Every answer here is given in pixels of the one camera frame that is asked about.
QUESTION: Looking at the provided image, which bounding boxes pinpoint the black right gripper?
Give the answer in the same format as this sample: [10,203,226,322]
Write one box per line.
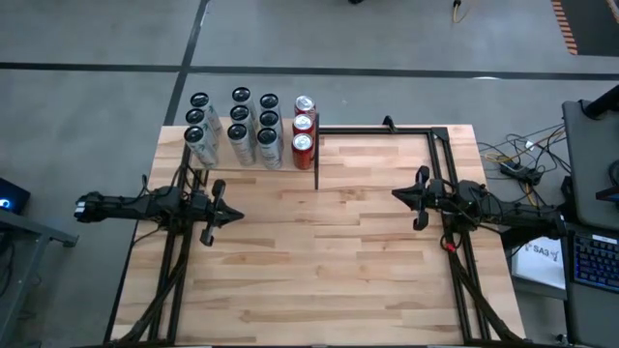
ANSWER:
[391,165,458,232]

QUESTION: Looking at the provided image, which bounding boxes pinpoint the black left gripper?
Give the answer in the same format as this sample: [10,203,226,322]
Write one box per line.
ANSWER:
[190,179,245,247]

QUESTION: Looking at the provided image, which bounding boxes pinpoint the red Coca-Cola can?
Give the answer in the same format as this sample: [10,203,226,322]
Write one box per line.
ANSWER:
[290,132,316,171]
[291,113,318,139]
[293,95,319,120]

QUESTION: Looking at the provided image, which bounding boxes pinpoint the wooden shelf board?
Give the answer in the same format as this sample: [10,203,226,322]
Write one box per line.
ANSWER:
[191,117,319,174]

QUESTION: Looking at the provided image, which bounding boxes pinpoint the black stand leg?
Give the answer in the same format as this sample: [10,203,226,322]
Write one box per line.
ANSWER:
[500,200,581,250]

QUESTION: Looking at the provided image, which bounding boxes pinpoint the white paper sheet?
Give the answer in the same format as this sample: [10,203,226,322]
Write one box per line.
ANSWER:
[511,233,568,290]

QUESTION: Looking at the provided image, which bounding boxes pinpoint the grey desk panel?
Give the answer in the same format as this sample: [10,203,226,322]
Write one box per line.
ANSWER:
[562,99,619,232]

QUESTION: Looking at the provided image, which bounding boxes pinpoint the grey metal side table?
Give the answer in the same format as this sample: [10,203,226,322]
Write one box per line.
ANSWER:
[0,207,80,348]

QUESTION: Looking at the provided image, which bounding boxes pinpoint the backlit computer keyboard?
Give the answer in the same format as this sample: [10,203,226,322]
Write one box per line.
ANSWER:
[572,231,619,295]

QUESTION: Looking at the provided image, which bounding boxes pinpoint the grey desk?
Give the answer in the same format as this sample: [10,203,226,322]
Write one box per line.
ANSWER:
[558,220,619,348]

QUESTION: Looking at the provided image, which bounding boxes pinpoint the black box with blue light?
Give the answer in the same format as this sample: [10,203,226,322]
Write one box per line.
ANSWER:
[0,176,31,217]

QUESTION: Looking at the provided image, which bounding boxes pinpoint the black mat orange striped edge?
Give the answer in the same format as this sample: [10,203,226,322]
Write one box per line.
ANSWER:
[550,0,619,57]

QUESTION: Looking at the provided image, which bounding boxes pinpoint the black aluminium table frame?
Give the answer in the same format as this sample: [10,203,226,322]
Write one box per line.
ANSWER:
[103,109,526,347]

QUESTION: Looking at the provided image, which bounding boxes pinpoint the cable bundle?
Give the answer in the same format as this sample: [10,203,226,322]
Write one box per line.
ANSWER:
[476,123,570,217]

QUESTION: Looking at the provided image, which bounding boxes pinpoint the yellow cable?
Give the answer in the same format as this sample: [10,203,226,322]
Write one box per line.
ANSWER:
[451,0,483,24]

